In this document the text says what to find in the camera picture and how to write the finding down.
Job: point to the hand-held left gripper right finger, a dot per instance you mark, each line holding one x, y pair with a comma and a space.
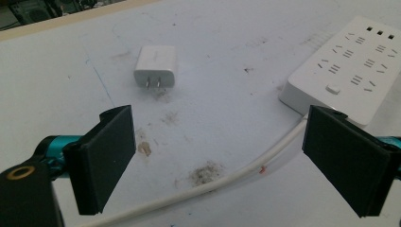
346, 154

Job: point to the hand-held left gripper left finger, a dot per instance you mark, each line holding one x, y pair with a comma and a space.
97, 157

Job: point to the white power strip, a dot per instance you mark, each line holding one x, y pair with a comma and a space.
350, 66

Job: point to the white plug charger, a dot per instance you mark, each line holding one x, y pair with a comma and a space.
156, 65

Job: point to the dark equipment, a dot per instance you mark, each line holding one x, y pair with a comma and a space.
34, 11

